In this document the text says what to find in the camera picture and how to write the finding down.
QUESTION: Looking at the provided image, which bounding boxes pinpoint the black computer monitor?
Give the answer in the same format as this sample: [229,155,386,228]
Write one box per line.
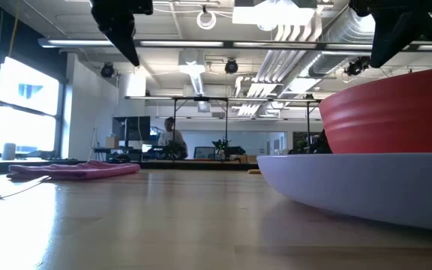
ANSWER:
[112,115,152,143]

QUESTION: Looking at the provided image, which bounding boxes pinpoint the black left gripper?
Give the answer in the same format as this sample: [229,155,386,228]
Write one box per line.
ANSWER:
[90,0,154,68]

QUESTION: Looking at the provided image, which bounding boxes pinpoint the large bright window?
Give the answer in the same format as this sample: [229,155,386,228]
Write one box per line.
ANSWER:
[0,55,62,158]

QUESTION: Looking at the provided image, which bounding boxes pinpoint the dark green plant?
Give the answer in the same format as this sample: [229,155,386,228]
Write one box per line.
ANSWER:
[211,138,230,161]

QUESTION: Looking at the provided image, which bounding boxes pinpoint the black background table frame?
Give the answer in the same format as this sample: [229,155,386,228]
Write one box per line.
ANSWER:
[124,95,324,155]

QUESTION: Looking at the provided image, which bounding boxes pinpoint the black ceiling spotlight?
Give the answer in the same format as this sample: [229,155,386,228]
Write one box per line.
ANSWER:
[345,56,371,77]
[224,58,239,75]
[100,62,115,79]

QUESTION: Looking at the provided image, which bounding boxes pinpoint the silver ventilation duct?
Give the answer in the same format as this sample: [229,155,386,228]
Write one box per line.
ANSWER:
[307,7,377,78]

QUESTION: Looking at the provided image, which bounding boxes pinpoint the yellow hanging cable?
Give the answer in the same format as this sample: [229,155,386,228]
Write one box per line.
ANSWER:
[7,0,22,58]

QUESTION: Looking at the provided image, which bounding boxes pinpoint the long ceiling light bar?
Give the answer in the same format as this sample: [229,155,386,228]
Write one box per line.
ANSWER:
[37,37,432,52]

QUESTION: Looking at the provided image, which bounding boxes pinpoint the pink cloth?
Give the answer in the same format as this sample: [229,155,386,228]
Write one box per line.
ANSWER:
[6,160,141,182]

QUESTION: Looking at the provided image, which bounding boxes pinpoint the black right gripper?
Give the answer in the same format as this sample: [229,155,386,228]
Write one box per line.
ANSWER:
[349,0,432,68]

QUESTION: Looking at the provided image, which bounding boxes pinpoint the laptop screen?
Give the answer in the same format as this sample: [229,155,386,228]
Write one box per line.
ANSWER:
[193,145,217,161]

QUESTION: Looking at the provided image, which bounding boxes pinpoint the white hanging lamp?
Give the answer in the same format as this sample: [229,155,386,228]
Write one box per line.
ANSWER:
[178,48,206,97]

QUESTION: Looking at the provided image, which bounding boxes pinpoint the red plastic bowl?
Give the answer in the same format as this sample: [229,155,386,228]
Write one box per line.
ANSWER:
[318,65,432,155]

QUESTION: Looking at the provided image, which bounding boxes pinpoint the lavender round plate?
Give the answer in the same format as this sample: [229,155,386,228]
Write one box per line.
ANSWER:
[256,151,432,234]

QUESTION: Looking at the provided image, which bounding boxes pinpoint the white cylinder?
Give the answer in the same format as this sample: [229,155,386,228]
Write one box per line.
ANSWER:
[1,142,17,161]

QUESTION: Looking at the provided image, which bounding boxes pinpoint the white cable coil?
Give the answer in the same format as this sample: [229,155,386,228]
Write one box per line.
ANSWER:
[196,9,218,31]

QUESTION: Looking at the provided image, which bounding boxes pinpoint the white ceiling light panel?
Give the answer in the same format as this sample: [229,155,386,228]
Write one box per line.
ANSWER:
[232,5,317,27]

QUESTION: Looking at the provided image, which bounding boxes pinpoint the person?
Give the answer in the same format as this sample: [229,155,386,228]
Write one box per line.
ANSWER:
[310,129,333,155]
[157,116,189,161]

